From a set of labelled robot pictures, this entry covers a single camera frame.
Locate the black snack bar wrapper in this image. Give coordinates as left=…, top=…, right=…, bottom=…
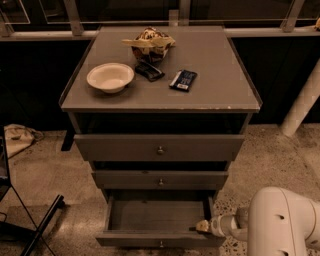
left=135, top=62, right=164, bottom=82

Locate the grey bottom drawer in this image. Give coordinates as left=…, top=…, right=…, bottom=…
left=96, top=193, right=225, bottom=248

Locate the black folding stand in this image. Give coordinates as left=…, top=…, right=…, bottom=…
left=0, top=125, right=66, bottom=256

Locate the metal window rail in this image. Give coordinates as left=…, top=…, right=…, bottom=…
left=0, top=0, right=320, bottom=41

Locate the grey top drawer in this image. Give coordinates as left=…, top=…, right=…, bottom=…
left=74, top=134, right=244, bottom=162

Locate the grey drawer cabinet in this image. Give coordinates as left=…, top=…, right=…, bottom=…
left=59, top=25, right=263, bottom=248

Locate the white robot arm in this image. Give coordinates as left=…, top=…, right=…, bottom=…
left=196, top=187, right=320, bottom=256

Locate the grey middle drawer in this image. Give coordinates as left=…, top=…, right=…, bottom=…
left=92, top=170, right=228, bottom=190

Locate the grey drawer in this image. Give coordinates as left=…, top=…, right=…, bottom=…
left=92, top=170, right=228, bottom=190
left=96, top=193, right=225, bottom=248
left=74, top=134, right=244, bottom=162

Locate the crumpled chip bag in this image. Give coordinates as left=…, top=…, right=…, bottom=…
left=122, top=27, right=175, bottom=63

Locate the beige cloth bag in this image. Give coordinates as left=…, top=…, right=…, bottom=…
left=4, top=124, right=44, bottom=158

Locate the white paper bowl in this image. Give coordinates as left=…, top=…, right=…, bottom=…
left=87, top=63, right=134, bottom=94

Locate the white diagonal pole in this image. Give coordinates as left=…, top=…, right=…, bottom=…
left=280, top=59, right=320, bottom=137

